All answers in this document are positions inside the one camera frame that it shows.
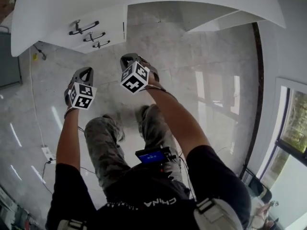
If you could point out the grey cabinet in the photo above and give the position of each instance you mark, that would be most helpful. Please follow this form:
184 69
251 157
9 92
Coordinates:
9 61

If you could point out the person's right hand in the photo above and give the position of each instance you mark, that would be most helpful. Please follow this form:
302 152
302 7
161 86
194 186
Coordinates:
153 74

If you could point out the black printed T-shirt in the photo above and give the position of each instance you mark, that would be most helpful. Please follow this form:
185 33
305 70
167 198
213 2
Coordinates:
148 188

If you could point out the black folding chair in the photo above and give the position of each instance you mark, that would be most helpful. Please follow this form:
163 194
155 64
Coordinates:
257 186

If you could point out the person's right forearm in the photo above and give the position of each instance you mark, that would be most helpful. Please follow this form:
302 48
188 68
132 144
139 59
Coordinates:
177 121

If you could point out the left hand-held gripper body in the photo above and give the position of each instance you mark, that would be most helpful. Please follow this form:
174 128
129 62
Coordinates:
82 99

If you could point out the small yellow tag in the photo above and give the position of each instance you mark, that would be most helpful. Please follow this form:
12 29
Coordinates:
35 56

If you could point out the white closed drawer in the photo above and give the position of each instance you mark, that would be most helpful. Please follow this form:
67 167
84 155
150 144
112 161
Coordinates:
115 39
112 16

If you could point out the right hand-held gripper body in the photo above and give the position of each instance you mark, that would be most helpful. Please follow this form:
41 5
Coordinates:
133 85

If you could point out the person's left hand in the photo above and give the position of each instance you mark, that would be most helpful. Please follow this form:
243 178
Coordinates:
67 95

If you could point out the person's left forearm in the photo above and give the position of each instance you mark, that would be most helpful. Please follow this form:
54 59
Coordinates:
67 138

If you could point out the camouflage trousers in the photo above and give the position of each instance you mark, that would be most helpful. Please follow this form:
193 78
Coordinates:
108 152

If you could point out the white power strip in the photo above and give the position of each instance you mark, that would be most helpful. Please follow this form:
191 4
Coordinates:
47 153

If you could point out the black screen device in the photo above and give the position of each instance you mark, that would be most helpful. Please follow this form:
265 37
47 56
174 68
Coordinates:
151 156

